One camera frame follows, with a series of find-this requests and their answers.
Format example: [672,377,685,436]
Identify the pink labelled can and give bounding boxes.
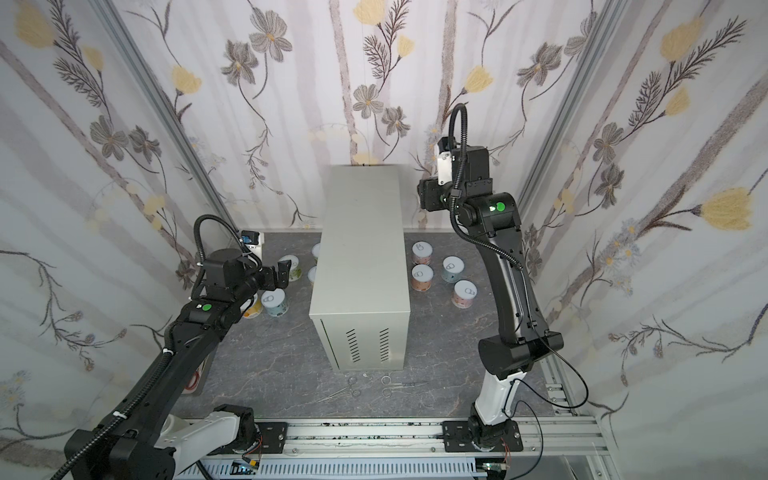
[452,280,477,309]

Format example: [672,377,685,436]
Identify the teal labelled can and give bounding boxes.
[261,289,288,318]

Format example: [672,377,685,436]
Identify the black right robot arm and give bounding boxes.
[417,103,564,449]

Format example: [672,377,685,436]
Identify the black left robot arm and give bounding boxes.
[53,214,291,479]

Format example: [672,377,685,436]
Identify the green labelled can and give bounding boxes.
[279,254,303,282]

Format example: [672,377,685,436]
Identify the yellow labelled can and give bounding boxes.
[241,294,263,319]

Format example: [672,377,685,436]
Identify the rear can beside cabinet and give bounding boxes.
[311,243,321,262]

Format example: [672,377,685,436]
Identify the pink brown can rear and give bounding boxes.
[411,241,433,265]

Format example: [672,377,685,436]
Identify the grey metal cabinet box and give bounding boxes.
[309,166,411,371]

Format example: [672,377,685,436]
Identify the pale teal can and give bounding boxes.
[442,255,465,284]

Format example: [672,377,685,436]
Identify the brown labelled can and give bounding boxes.
[411,264,434,292]

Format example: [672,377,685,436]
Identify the left steel scissors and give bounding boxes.
[321,377,361,402]

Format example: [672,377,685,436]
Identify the steel scissors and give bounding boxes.
[321,377,361,402]
[380,375,428,398]

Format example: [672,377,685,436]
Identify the right steel scissors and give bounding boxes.
[380,375,428,398]

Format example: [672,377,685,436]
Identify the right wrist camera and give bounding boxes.
[436,136,455,185]

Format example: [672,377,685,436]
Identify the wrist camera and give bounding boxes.
[240,229,263,259]
[436,136,455,185]

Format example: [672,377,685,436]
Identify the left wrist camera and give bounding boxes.
[240,229,263,259]

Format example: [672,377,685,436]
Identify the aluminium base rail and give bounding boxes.
[179,415,621,479]

